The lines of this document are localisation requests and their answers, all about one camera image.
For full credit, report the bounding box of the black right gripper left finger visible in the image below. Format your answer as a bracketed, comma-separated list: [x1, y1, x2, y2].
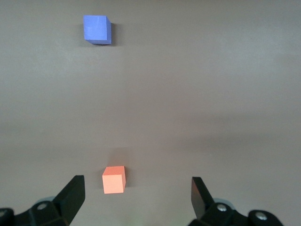
[0, 175, 86, 226]

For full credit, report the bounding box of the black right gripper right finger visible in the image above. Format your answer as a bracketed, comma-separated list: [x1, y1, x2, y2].
[188, 177, 285, 226]

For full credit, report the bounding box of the orange foam block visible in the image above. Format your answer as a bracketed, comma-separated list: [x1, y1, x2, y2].
[102, 165, 127, 195]

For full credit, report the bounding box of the purple foam block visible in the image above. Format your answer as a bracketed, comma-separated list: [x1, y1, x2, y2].
[82, 15, 113, 45]

